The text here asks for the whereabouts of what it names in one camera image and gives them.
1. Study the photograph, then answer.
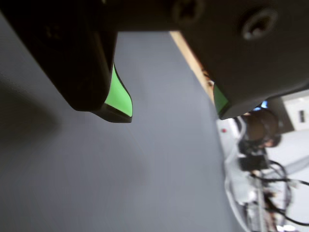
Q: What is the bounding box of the dark grey table mat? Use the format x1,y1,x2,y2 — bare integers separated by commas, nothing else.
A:
0,12,247,232

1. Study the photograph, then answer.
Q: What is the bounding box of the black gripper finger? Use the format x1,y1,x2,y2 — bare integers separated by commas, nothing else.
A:
169,0,309,121
0,0,134,124

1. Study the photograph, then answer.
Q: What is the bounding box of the small black box device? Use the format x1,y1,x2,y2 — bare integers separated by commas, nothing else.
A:
238,155,269,172

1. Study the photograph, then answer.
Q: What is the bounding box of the thick black looping cable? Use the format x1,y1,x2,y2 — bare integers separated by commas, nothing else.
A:
253,159,309,227

